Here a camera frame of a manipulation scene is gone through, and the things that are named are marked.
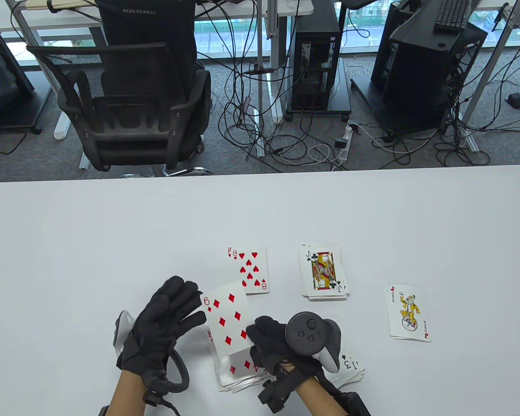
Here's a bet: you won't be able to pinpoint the red diamonds playing card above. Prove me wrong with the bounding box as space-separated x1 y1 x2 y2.
201 282 256 358

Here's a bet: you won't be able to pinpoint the person's left hand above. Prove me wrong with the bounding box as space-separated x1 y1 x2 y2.
116 276 208 386

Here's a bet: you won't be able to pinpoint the spades card pile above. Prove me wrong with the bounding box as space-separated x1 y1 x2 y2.
329 342 367 386

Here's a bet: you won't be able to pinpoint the aluminium frame leg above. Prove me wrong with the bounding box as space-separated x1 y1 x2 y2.
458 2 520 153
6 0 94 170

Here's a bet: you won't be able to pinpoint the black keyboard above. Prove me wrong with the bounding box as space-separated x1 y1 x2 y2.
434 0 482 33

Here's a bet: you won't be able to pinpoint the tangle of black cables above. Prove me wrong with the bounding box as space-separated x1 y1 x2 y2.
359 97 520 167
217 0 344 167

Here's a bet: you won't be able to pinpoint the black wheeled computer stand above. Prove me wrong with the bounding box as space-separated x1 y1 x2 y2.
285 56 352 122

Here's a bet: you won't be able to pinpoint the person's right forearm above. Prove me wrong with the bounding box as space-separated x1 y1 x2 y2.
295 377 347 416

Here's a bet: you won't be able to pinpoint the black mesh office chair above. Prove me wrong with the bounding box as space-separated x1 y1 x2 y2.
26 42 213 178

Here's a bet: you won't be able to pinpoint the large black computer case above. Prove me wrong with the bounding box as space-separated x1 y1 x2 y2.
380 19 489 133

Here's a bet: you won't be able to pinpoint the black clubs playing card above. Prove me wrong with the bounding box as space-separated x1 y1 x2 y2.
303 245 349 300

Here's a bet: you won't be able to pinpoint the clubs face playing card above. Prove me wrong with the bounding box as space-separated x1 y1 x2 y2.
300 245 347 297

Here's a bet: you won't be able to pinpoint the black computer tower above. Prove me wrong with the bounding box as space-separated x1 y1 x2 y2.
370 0 421 91
291 0 343 111

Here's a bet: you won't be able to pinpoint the red hearts playing card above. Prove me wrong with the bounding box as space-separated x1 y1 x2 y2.
231 247 270 295

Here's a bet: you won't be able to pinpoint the white cable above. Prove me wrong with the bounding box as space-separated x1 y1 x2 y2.
307 144 344 166

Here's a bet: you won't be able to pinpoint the coloured joker playing card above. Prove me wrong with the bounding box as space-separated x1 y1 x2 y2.
388 284 432 341

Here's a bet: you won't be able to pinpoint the person's left forearm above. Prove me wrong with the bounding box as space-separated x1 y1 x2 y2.
104 370 148 416

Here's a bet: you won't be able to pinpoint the white power strip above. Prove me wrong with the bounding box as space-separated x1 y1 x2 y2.
338 123 361 164

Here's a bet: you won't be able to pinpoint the black equipment cart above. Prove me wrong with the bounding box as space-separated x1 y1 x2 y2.
0 25 44 136

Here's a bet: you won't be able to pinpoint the person's right hand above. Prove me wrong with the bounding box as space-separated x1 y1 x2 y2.
246 315 330 388

